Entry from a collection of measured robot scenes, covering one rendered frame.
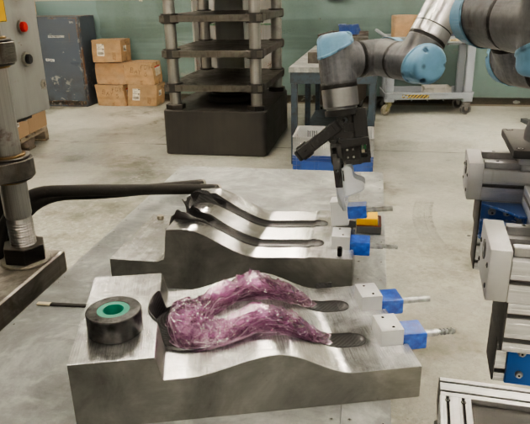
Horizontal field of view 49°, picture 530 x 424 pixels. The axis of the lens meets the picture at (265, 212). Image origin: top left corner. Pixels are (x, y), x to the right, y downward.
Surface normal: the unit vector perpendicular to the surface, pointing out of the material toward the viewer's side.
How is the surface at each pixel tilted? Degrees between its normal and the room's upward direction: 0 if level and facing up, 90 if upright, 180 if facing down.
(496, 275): 90
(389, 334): 90
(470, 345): 0
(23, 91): 90
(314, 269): 90
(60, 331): 0
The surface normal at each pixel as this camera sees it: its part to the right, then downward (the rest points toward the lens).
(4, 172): 0.68, 0.25
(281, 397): 0.12, 0.35
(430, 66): 0.39, 0.32
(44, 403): -0.02, -0.93
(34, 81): 0.98, 0.04
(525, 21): -0.98, 0.09
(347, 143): -0.18, 0.21
